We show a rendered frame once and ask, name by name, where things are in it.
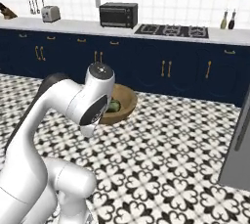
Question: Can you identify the grey fridge handle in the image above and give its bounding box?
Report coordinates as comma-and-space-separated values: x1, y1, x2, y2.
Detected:
234, 115, 250, 153

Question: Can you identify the olive green bottle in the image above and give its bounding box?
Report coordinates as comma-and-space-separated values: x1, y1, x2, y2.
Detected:
220, 9, 229, 30

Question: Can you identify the navy base cupboard run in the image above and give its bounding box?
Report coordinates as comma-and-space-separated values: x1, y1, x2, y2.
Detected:
0, 27, 250, 109

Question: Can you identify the green cucumber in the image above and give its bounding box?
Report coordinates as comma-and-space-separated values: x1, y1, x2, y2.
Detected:
106, 98, 122, 113

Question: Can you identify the black microwave oven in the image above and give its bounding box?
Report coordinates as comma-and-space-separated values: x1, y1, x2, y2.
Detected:
99, 2, 139, 29

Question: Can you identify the silver toaster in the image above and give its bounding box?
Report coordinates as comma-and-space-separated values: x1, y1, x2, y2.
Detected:
40, 5, 62, 23

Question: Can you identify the grey fridge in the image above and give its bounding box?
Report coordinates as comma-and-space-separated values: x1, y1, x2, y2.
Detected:
217, 84, 250, 193

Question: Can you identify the dark bottle with pale cap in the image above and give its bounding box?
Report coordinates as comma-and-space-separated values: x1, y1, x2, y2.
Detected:
228, 9, 237, 30

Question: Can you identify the brown knife block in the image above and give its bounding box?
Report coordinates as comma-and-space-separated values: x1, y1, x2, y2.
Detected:
0, 2, 19, 21

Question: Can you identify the brown wooden bowl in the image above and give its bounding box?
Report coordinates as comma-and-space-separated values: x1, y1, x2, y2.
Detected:
99, 83, 139, 125

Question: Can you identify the black gas hob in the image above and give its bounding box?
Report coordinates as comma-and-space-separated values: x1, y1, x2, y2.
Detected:
134, 23, 210, 40

